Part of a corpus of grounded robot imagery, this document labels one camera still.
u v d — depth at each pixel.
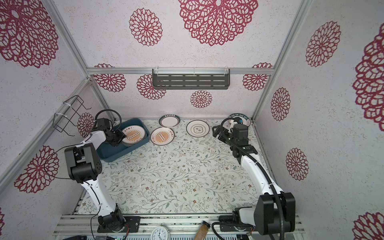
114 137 0.85
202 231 0.69
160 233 0.69
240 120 0.72
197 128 1.14
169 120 1.20
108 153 0.92
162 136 1.09
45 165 0.69
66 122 0.76
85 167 0.55
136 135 1.06
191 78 0.95
